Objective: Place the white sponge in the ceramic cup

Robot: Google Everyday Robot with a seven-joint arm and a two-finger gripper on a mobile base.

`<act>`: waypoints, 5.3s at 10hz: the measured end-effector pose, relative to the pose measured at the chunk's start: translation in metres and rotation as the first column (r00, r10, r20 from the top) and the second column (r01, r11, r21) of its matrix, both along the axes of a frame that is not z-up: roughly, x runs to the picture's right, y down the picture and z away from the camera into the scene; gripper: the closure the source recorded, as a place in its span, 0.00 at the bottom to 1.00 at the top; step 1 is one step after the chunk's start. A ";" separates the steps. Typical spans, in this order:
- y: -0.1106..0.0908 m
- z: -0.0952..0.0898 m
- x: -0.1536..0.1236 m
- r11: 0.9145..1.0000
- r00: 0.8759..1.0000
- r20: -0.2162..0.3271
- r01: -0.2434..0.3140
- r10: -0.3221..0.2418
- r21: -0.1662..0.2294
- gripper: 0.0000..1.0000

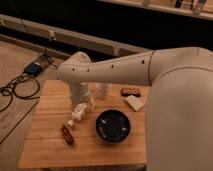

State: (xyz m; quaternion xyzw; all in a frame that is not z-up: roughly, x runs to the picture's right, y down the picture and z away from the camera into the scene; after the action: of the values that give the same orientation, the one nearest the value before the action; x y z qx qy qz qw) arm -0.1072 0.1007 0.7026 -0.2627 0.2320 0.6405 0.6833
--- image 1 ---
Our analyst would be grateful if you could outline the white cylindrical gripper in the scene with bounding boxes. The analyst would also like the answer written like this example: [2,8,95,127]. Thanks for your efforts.
[69,83,90,106]

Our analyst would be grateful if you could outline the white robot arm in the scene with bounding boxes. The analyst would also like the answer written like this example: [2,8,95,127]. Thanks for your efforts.
[58,47,213,171]

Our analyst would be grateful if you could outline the white plastic bottle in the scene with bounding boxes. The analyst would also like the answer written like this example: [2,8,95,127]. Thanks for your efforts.
[67,103,89,127]

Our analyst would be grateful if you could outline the red-brown snack bar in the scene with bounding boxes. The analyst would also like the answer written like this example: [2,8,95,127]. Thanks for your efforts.
[62,125,74,145]

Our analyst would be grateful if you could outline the dark chocolate bar box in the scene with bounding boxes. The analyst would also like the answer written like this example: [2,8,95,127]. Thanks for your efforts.
[121,88,141,97]

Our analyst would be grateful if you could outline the black bowl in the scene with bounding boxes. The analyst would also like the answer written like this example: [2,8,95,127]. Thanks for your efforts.
[95,110,131,143]

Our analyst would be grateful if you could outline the black power adapter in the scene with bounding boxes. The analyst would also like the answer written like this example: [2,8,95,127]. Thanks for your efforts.
[24,63,42,76]

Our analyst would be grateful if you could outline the wooden table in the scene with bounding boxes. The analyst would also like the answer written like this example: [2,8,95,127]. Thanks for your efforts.
[18,80,146,169]

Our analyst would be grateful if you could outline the black floor cables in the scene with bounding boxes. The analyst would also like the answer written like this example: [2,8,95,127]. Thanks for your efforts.
[0,73,41,113]

